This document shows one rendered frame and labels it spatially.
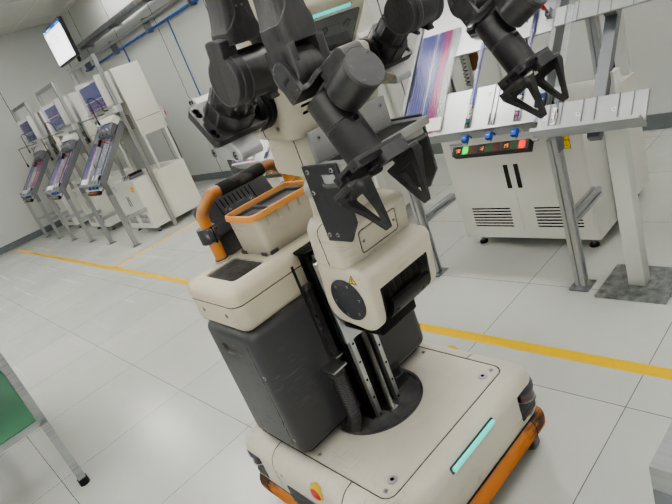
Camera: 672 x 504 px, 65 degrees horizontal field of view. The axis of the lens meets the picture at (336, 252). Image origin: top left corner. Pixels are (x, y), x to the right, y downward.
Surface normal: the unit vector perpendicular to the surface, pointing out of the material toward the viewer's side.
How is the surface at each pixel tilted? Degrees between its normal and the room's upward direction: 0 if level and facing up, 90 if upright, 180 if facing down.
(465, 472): 90
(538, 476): 0
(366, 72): 63
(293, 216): 92
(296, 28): 89
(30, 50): 90
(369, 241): 98
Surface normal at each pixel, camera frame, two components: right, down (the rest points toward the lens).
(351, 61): 0.43, -0.34
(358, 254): 0.69, 0.18
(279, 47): -0.69, 0.47
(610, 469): -0.33, -0.87
